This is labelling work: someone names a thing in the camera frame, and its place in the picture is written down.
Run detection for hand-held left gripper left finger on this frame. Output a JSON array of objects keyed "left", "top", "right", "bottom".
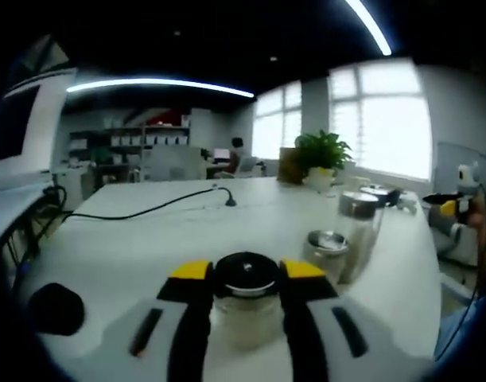
[{"left": 101, "top": 259, "right": 216, "bottom": 382}]

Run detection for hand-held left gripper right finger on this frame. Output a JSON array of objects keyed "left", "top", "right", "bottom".
[{"left": 278, "top": 258, "right": 395, "bottom": 382}]

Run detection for tall seasoning bottle brown contents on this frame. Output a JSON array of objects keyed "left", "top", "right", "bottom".
[{"left": 360, "top": 185, "right": 401, "bottom": 210}]

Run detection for small glass seasoning bottle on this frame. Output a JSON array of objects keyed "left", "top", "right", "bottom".
[
  {"left": 302, "top": 229, "right": 350, "bottom": 286},
  {"left": 212, "top": 251, "right": 286, "bottom": 352}
]

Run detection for tall seasoning bottle white contents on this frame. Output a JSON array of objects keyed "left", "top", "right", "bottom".
[{"left": 336, "top": 190, "right": 381, "bottom": 284}]

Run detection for person's right hand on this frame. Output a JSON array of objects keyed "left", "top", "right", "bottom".
[{"left": 468, "top": 198, "right": 486, "bottom": 228}]

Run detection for large bright window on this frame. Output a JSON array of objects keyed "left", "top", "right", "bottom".
[{"left": 328, "top": 59, "right": 433, "bottom": 182}]

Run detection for black computer mouse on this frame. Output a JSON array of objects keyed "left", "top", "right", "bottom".
[{"left": 27, "top": 283, "right": 86, "bottom": 337}]

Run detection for potted green plant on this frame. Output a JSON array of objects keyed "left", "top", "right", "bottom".
[{"left": 294, "top": 129, "right": 354, "bottom": 188}]

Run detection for brown cardboard box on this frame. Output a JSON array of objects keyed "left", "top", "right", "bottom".
[{"left": 277, "top": 146, "right": 307, "bottom": 184}]

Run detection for grey mesh office chair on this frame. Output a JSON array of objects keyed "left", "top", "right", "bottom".
[{"left": 141, "top": 143, "right": 206, "bottom": 182}]

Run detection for narrow bright window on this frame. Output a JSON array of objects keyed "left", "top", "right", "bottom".
[{"left": 252, "top": 81, "right": 303, "bottom": 160}]

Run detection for grey storage shelf rack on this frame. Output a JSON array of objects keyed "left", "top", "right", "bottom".
[{"left": 67, "top": 123, "right": 192, "bottom": 180}]

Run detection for long ceiling light strip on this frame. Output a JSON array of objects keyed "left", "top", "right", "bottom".
[
  {"left": 65, "top": 77, "right": 255, "bottom": 99},
  {"left": 344, "top": 0, "right": 393, "bottom": 57}
]

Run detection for row of white storage bins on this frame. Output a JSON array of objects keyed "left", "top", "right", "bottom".
[{"left": 109, "top": 134, "right": 188, "bottom": 146}]

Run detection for white open laptop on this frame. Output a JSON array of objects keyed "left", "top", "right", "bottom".
[{"left": 0, "top": 67, "right": 80, "bottom": 244}]

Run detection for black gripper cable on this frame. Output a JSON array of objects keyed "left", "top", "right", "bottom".
[{"left": 437, "top": 185, "right": 486, "bottom": 353}]

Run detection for black table cable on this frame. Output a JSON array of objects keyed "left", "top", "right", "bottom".
[{"left": 47, "top": 185, "right": 239, "bottom": 224}]

